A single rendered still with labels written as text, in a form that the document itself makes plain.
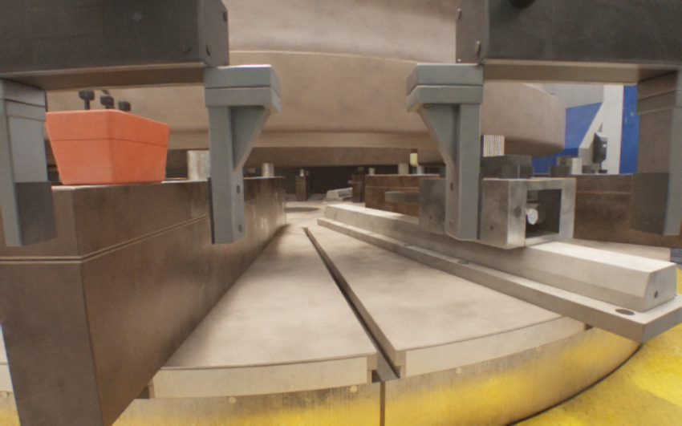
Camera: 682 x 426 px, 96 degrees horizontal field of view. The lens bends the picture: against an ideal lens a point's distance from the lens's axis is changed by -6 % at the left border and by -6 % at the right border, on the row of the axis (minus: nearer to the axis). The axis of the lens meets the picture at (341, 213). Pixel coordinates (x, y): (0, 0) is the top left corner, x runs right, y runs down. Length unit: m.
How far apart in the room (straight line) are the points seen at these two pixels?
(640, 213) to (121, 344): 0.68
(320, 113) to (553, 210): 0.88
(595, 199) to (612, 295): 1.26
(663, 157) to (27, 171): 0.41
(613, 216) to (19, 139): 2.29
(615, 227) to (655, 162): 2.01
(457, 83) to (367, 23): 1.31
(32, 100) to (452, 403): 0.95
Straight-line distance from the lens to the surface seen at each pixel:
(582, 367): 1.34
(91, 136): 0.69
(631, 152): 5.57
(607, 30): 0.25
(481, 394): 1.03
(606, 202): 2.28
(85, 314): 0.60
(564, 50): 0.23
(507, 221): 1.11
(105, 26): 0.24
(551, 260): 1.16
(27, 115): 0.29
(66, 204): 0.58
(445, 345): 0.85
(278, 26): 1.43
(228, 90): 0.21
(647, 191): 0.29
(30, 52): 0.26
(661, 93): 0.29
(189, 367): 0.80
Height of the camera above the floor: 0.70
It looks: 7 degrees down
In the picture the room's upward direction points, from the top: 1 degrees counter-clockwise
